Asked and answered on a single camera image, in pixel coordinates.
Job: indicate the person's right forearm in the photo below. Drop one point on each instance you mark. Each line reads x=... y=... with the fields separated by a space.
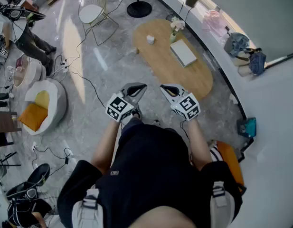
x=198 y=141

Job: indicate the white book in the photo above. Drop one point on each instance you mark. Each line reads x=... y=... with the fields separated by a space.
x=183 y=53

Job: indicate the round white side table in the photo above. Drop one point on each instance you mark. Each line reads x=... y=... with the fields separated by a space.
x=37 y=71

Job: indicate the white plastic container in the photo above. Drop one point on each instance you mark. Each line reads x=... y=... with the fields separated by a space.
x=150 y=39

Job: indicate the beige tote bag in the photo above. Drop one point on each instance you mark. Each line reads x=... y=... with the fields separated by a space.
x=243 y=66

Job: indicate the pink cloth bundle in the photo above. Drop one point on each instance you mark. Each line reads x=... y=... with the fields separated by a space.
x=214 y=22

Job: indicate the blue denim clothes pile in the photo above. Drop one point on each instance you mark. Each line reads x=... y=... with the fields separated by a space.
x=237 y=44

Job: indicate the orange stool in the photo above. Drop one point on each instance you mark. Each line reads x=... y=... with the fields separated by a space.
x=229 y=163

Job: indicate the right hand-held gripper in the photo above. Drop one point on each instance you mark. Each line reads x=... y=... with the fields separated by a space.
x=186 y=107

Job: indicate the teal and black case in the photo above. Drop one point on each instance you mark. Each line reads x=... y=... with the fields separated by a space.
x=247 y=127

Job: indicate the white egg-shaped seat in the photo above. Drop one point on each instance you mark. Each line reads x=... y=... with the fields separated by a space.
x=57 y=98

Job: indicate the person's black-clothed body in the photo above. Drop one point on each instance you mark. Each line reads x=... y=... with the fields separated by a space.
x=155 y=163

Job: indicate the person's left shoe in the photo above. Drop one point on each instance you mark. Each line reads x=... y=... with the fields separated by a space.
x=136 y=114

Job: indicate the person's right shoe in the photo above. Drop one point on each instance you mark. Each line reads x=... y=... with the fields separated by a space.
x=156 y=123

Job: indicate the dark wooden side table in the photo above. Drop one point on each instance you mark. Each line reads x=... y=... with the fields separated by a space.
x=6 y=125

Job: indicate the person's shoe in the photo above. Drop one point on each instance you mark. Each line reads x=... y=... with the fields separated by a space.
x=156 y=123
x=136 y=114

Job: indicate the black mesh waste bin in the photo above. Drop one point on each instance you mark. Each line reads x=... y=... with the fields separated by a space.
x=170 y=16

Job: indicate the white power strip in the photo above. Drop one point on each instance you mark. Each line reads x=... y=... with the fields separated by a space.
x=65 y=66

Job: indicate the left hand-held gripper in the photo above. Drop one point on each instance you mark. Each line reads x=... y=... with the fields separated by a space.
x=119 y=107

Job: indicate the dark blue bag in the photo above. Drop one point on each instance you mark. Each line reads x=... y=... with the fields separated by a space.
x=257 y=62

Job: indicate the pink flowers in green vase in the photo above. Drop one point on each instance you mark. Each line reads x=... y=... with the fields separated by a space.
x=177 y=25

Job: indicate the oval wooden coffee table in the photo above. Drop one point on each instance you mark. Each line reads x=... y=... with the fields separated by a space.
x=165 y=68

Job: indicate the orange cushion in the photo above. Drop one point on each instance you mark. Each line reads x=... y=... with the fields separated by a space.
x=33 y=116

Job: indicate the person's left forearm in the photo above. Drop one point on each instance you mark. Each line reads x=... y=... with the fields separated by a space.
x=106 y=146

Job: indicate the black round lamp base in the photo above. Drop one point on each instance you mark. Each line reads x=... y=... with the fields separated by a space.
x=139 y=9

